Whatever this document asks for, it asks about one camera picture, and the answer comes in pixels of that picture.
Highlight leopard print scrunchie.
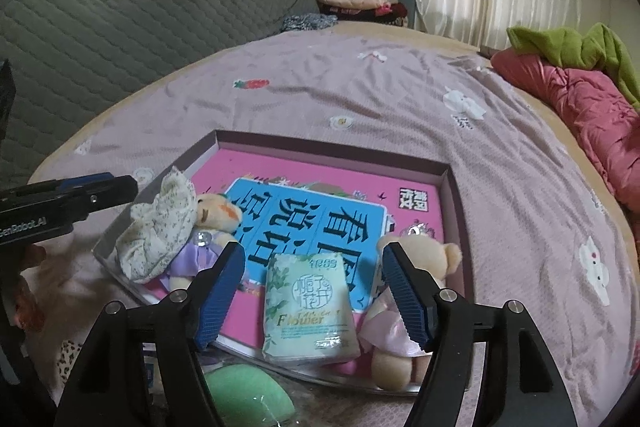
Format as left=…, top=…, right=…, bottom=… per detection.
left=59, top=339, right=83, bottom=383

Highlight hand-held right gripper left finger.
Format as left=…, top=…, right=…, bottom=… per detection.
left=52, top=241, right=247, bottom=427

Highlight grey quilted cover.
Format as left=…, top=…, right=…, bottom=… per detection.
left=0, top=0, right=321, bottom=188

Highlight pink quilt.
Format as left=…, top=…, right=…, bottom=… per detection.
left=490, top=49, right=640, bottom=228

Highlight blue patterned cloth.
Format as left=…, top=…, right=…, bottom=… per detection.
left=280, top=12, right=338, bottom=32

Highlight dark cardboard box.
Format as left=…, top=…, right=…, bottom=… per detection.
left=92, top=129, right=473, bottom=393

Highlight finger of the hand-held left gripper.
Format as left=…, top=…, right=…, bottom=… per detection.
left=30, top=175, right=139, bottom=225
left=0, top=173, right=115, bottom=208

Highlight green sponge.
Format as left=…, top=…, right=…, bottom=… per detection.
left=204, top=366, right=297, bottom=427

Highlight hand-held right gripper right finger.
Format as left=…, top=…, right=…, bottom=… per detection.
left=381, top=241, right=578, bottom=427

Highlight teddy bear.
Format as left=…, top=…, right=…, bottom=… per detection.
left=357, top=232, right=463, bottom=390
left=160, top=193, right=251, bottom=293

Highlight pink blue book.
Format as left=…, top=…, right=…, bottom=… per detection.
left=145, top=146, right=446, bottom=348

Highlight white floral cloth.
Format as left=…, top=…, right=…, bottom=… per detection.
left=115, top=167, right=198, bottom=284

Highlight purple printed bedsheet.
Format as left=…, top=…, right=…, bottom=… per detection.
left=27, top=19, right=636, bottom=427

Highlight person's left hand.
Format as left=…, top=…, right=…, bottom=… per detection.
left=0, top=243, right=48, bottom=338

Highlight green blanket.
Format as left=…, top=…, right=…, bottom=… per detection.
left=506, top=23, right=640, bottom=108

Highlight green floral tissue pack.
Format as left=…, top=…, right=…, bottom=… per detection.
left=262, top=252, right=362, bottom=365

